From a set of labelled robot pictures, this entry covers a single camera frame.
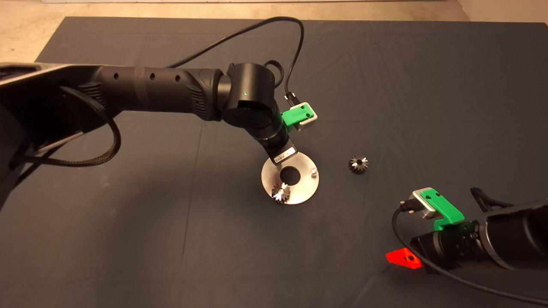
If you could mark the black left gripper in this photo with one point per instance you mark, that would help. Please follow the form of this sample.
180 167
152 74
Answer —
274 137

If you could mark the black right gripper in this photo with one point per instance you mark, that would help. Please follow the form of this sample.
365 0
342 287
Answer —
449 248

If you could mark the small steel planetary gear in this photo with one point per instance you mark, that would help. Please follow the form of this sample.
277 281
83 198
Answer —
281 193

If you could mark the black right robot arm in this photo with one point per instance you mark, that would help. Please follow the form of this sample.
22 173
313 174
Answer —
518 235

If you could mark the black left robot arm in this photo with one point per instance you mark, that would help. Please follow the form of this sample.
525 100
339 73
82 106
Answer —
150 90

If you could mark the round metal carrier plate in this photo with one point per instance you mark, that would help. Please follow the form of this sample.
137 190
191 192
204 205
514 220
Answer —
306 188

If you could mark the dark steel planetary gear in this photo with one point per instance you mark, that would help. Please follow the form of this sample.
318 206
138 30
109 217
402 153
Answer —
358 165

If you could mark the dark grey table cloth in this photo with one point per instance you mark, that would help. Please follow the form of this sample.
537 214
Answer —
406 85

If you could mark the left wrist green camera mount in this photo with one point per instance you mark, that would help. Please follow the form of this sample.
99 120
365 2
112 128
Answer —
295 115

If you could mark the wrist green camera mount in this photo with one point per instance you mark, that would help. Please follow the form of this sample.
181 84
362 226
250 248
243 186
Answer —
295 115
447 209

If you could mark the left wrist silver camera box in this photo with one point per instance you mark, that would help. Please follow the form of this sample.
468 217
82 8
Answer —
310 122

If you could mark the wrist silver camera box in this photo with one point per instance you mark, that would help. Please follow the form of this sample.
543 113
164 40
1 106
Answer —
310 122
421 202

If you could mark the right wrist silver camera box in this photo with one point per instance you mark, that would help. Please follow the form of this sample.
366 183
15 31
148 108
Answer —
421 202

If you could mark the right wrist green camera mount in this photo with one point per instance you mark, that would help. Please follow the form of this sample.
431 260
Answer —
447 209

